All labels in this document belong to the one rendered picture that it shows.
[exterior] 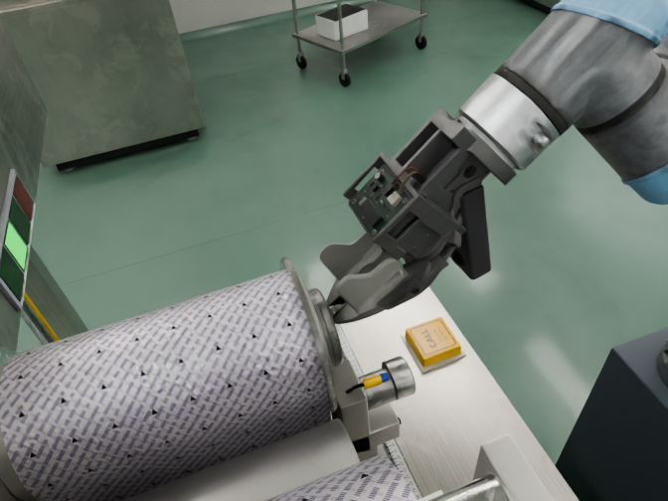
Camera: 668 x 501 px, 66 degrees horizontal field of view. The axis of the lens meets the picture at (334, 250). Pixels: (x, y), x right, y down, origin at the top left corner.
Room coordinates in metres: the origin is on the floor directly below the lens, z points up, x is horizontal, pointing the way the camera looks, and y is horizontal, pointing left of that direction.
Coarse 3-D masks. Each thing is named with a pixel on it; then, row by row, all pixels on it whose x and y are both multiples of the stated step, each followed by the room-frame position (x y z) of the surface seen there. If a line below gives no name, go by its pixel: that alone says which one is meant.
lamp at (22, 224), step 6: (12, 204) 0.62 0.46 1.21; (12, 210) 0.61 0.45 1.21; (18, 210) 0.63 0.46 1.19; (12, 216) 0.60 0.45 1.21; (18, 216) 0.62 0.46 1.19; (24, 216) 0.64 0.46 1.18; (18, 222) 0.61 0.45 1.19; (24, 222) 0.62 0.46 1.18; (18, 228) 0.60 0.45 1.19; (24, 228) 0.61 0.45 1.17; (24, 234) 0.60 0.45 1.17
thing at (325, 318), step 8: (312, 296) 0.31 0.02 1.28; (320, 296) 0.31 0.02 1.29; (320, 304) 0.30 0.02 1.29; (320, 312) 0.29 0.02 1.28; (328, 312) 0.29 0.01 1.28; (320, 320) 0.28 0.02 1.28; (328, 320) 0.28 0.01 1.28; (328, 328) 0.28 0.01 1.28; (328, 336) 0.27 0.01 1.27; (336, 336) 0.27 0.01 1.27; (328, 344) 0.27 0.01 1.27; (336, 344) 0.27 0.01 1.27; (336, 352) 0.26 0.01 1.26; (336, 360) 0.26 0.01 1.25
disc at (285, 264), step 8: (280, 264) 0.35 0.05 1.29; (288, 264) 0.32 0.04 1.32; (288, 272) 0.31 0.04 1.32; (296, 280) 0.29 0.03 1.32; (296, 288) 0.29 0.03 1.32; (304, 296) 0.28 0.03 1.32; (304, 304) 0.27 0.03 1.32; (304, 312) 0.27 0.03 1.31; (312, 320) 0.26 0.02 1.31; (312, 328) 0.25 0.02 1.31; (312, 336) 0.25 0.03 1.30; (320, 344) 0.24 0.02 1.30; (320, 352) 0.24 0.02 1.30; (320, 360) 0.24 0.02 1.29; (328, 368) 0.23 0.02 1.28; (328, 376) 0.23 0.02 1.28; (328, 384) 0.23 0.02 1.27; (328, 392) 0.23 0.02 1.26; (328, 400) 0.23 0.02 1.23; (336, 400) 0.23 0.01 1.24; (336, 408) 0.23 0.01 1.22
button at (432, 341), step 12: (420, 324) 0.54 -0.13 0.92; (432, 324) 0.54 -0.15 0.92; (444, 324) 0.53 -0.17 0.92; (408, 336) 0.52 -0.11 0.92; (420, 336) 0.52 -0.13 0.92; (432, 336) 0.51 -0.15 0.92; (444, 336) 0.51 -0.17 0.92; (420, 348) 0.49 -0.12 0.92; (432, 348) 0.49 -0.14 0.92; (444, 348) 0.49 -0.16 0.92; (456, 348) 0.48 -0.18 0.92; (420, 360) 0.48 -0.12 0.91; (432, 360) 0.47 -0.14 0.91
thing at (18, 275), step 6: (6, 252) 0.52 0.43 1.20; (6, 258) 0.51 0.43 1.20; (6, 264) 0.50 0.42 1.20; (12, 264) 0.52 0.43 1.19; (0, 270) 0.48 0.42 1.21; (6, 270) 0.49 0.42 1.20; (12, 270) 0.51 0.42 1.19; (18, 270) 0.52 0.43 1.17; (6, 276) 0.48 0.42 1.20; (12, 276) 0.50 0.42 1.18; (18, 276) 0.51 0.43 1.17; (12, 282) 0.49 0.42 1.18; (18, 282) 0.50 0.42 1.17; (12, 288) 0.48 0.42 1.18; (18, 288) 0.49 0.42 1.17; (18, 294) 0.48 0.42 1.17
